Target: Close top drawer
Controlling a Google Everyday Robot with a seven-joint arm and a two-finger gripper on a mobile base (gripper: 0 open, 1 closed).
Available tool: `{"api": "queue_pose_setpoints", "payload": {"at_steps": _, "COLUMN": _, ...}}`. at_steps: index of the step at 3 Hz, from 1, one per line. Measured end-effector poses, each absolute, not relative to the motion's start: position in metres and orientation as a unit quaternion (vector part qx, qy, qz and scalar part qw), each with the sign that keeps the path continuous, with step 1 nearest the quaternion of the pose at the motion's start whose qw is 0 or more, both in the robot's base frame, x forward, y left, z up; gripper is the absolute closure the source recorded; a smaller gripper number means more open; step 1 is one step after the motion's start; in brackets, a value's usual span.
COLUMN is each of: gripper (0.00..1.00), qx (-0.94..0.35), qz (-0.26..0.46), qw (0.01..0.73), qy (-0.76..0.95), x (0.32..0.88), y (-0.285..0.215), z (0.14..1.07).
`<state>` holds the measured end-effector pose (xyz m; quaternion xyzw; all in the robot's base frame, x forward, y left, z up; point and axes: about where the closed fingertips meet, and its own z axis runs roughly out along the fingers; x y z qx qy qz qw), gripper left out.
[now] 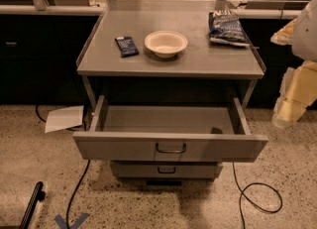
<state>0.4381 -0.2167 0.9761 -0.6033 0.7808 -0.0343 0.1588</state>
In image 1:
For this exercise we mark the beige wrapped gripper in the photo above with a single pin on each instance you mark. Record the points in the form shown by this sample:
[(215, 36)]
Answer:
[(305, 38)]

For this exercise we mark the grey top drawer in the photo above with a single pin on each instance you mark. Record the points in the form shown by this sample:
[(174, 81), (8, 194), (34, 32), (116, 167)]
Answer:
[(169, 134)]

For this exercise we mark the grey drawer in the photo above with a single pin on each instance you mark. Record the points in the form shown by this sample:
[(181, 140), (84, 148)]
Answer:
[(166, 170), (169, 134)]

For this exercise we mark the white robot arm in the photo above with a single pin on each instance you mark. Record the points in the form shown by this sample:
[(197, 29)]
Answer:
[(304, 42)]

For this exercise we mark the grey metal drawer cabinet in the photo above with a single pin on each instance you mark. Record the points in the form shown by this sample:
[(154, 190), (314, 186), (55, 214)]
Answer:
[(203, 75)]

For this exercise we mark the grey bottom drawer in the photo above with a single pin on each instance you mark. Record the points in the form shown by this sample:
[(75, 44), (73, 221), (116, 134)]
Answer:
[(166, 170)]

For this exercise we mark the dark counter cabinet right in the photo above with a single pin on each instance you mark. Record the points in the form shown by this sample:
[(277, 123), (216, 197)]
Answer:
[(259, 26)]

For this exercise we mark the dark counter cabinet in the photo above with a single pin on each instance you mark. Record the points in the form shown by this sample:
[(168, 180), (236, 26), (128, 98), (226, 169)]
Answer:
[(38, 56), (259, 26)]

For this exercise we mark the blue chip bag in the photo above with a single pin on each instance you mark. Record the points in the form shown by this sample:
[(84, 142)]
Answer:
[(225, 28)]

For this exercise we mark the white bowl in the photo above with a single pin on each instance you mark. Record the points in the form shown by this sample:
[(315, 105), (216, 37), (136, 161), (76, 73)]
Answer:
[(166, 44)]

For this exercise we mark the small dark blue packet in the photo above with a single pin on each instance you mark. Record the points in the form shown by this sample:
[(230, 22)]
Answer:
[(126, 46)]

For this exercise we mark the white paper sheet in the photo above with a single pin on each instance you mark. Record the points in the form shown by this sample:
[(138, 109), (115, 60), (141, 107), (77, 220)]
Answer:
[(64, 118)]

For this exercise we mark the dark counter cabinet left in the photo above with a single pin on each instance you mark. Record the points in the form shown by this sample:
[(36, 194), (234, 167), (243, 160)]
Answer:
[(38, 56)]

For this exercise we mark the black bar object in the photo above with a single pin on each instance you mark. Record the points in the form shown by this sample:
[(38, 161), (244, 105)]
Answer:
[(37, 196)]

